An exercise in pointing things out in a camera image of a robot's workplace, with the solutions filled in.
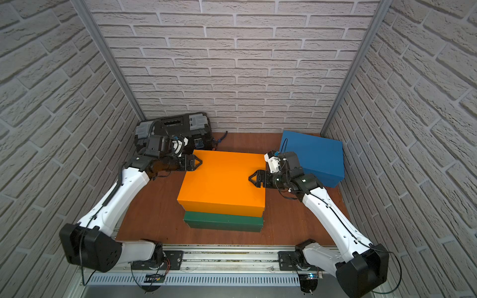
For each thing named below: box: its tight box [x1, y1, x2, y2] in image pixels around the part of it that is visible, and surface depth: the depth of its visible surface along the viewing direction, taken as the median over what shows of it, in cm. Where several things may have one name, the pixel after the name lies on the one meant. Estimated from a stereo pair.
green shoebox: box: [183, 211, 264, 233], surface depth 76 cm
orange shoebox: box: [177, 149, 267, 218], surface depth 72 cm
